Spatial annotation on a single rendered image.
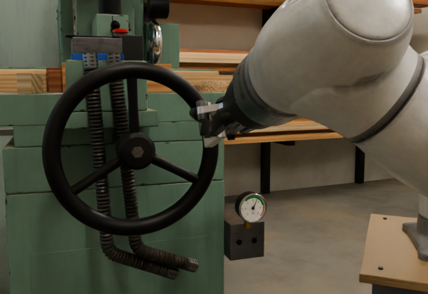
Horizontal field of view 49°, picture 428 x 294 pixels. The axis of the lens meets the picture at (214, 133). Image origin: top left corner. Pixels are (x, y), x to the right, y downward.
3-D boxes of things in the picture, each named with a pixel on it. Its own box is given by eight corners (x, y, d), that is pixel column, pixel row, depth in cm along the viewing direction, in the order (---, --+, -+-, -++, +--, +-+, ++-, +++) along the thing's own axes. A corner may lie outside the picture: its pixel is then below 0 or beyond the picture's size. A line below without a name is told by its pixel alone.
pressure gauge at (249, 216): (239, 233, 97) (239, 195, 96) (232, 228, 100) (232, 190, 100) (267, 230, 99) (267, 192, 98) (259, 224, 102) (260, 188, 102)
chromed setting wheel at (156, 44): (152, 67, 117) (151, 17, 116) (144, 69, 129) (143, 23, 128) (164, 67, 118) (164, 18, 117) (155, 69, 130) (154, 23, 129)
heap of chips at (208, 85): (201, 92, 99) (201, 79, 99) (186, 91, 111) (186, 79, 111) (238, 91, 102) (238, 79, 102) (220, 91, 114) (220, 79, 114)
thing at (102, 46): (71, 60, 81) (71, 27, 80) (70, 62, 91) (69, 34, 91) (146, 60, 85) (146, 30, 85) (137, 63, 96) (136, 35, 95)
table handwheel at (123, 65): (111, 275, 75) (0, 126, 68) (100, 237, 94) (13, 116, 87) (252, 173, 82) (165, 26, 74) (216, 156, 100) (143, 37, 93)
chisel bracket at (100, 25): (97, 53, 101) (95, 13, 101) (92, 56, 115) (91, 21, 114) (130, 53, 104) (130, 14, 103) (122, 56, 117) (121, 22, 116)
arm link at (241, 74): (241, 32, 49) (223, 55, 54) (252, 116, 47) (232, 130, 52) (318, 35, 52) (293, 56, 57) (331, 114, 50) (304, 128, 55)
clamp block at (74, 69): (65, 112, 81) (63, 59, 80) (64, 108, 93) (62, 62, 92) (149, 110, 85) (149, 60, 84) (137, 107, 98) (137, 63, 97)
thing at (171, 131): (13, 147, 87) (13, 126, 87) (21, 135, 107) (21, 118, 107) (216, 139, 100) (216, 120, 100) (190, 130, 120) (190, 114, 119)
